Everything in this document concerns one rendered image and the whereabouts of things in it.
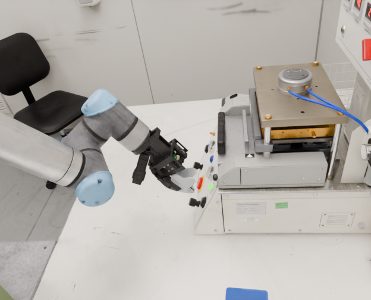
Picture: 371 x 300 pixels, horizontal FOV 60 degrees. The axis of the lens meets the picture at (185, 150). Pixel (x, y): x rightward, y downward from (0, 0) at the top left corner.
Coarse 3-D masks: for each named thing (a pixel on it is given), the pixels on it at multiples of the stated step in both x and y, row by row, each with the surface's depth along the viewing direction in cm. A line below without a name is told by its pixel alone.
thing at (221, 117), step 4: (220, 112) 93; (224, 112) 93; (220, 116) 91; (224, 116) 92; (220, 120) 90; (224, 120) 90; (220, 124) 88; (224, 124) 88; (220, 128) 87; (224, 128) 87; (220, 132) 85; (224, 132) 86; (220, 136) 84; (224, 136) 84; (220, 140) 82; (224, 140) 83; (220, 144) 82; (224, 144) 83; (220, 148) 83; (224, 148) 83; (220, 152) 84; (224, 152) 84
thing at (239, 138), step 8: (232, 120) 96; (240, 120) 95; (248, 120) 95; (232, 128) 93; (240, 128) 92; (248, 128) 92; (232, 136) 90; (240, 136) 89; (248, 136) 89; (232, 144) 87; (240, 144) 87; (248, 144) 82; (232, 152) 84; (240, 152) 84; (248, 152) 83; (256, 152) 83; (224, 160) 82; (336, 160) 78
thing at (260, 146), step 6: (252, 90) 91; (252, 96) 89; (252, 102) 86; (252, 108) 84; (252, 114) 82; (258, 114) 82; (252, 120) 82; (258, 120) 79; (252, 126) 83; (258, 126) 78; (258, 132) 76; (258, 138) 75; (258, 144) 74; (264, 144) 74; (270, 144) 73; (258, 150) 75; (264, 150) 74; (270, 150) 74
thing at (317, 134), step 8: (256, 96) 89; (272, 128) 76; (280, 128) 75; (288, 128) 75; (296, 128) 74; (304, 128) 74; (312, 128) 74; (320, 128) 73; (328, 128) 73; (272, 136) 76; (280, 136) 76; (288, 136) 76; (296, 136) 75; (304, 136) 75; (312, 136) 73; (320, 136) 75; (328, 136) 75
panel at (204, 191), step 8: (216, 128) 105; (216, 136) 101; (208, 144) 109; (216, 144) 97; (208, 152) 106; (216, 152) 94; (200, 160) 116; (208, 160) 102; (216, 160) 91; (216, 168) 88; (200, 176) 107; (208, 184) 92; (216, 184) 83; (200, 192) 99; (208, 192) 89; (200, 200) 96; (208, 200) 86; (200, 208) 93; (200, 216) 90
